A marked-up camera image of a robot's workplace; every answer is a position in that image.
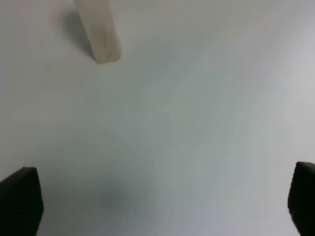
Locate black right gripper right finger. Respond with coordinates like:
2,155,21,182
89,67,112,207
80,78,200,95
287,161,315,236

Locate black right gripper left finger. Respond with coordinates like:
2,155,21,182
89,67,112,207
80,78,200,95
0,167,44,236

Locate pink-labelled plastic drink bottle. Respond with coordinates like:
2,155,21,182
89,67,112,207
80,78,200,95
74,0,121,64

